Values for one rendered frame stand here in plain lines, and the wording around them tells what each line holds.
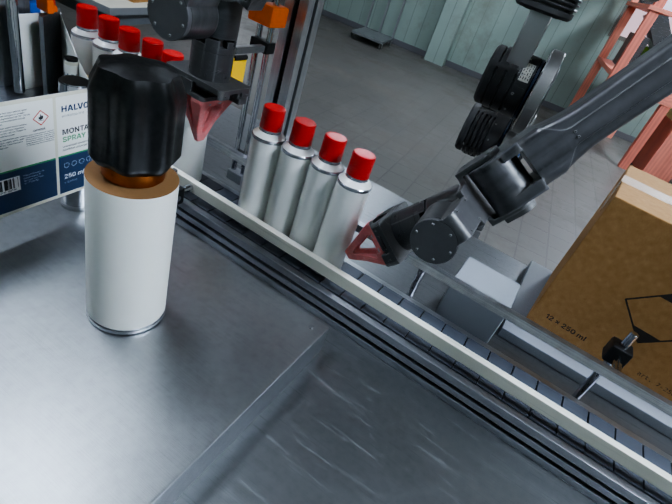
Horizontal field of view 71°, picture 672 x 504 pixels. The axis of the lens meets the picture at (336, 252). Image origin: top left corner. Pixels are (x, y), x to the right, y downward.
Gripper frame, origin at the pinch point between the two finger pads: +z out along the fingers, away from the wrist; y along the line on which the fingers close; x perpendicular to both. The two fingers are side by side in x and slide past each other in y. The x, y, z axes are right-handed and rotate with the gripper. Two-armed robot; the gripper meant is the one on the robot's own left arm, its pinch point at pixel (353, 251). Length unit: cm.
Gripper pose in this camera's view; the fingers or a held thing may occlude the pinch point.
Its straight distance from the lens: 72.0
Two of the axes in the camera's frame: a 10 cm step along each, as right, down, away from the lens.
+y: -4.9, 3.6, -8.0
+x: 4.7, 8.8, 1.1
